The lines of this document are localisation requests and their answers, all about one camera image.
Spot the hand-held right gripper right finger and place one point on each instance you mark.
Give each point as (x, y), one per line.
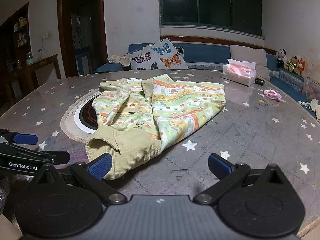
(220, 165)

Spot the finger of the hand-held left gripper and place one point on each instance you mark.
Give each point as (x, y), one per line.
(57, 156)
(25, 139)

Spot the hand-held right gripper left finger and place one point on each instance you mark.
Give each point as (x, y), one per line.
(100, 166)

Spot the patterned green child's jacket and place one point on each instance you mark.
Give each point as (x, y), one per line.
(175, 105)

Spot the round beige mat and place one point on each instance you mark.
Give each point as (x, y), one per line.
(67, 120)

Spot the star print table cover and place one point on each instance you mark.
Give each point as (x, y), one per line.
(250, 130)

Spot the black induction cooktop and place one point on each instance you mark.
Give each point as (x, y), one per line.
(86, 116)

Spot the wooden sideboard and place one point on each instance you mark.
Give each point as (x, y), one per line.
(42, 63)

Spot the green glass jar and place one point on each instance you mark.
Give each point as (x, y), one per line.
(29, 58)

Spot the small clear bottle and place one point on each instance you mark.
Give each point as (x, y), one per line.
(40, 55)

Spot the small black box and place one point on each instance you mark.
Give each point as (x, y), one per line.
(259, 81)

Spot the pink tissue box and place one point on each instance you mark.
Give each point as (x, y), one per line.
(240, 73)

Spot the blue cabinet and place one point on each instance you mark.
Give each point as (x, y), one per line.
(82, 61)

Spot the cream cloth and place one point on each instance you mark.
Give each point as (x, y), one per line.
(118, 59)

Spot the white toy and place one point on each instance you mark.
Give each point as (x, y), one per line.
(310, 104)

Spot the wooden shelf cabinet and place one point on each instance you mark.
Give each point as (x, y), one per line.
(22, 30)

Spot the grey cushion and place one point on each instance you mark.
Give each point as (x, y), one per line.
(250, 57)

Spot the blue sofa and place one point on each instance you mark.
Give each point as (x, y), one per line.
(207, 52)

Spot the pink package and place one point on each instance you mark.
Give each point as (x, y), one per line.
(311, 88)

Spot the yellow bear plush toy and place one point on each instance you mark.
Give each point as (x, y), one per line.
(292, 63)

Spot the panda plush toy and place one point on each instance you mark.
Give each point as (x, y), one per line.
(281, 56)

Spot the butterfly print pillow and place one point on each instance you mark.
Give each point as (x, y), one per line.
(160, 55)

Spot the orange fox plush toy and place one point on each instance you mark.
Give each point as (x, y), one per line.
(301, 66)

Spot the dark window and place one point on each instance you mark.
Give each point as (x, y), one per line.
(212, 2)

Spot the white wall socket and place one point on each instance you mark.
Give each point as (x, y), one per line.
(45, 36)

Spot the wooden door frame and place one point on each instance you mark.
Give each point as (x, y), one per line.
(100, 17)

